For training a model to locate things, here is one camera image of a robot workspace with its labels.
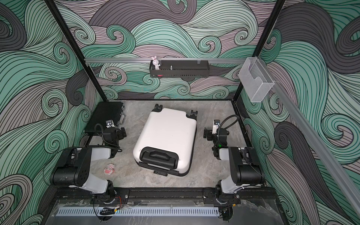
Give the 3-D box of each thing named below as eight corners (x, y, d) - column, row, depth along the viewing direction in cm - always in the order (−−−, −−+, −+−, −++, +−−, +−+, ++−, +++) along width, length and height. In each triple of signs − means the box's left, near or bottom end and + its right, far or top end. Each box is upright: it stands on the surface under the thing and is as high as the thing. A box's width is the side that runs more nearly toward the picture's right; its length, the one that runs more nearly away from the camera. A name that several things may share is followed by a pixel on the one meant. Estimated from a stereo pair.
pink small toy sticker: (105, 174, 82) (103, 172, 80) (108, 165, 86) (106, 163, 83) (113, 174, 82) (111, 172, 80) (115, 165, 86) (113, 163, 83)
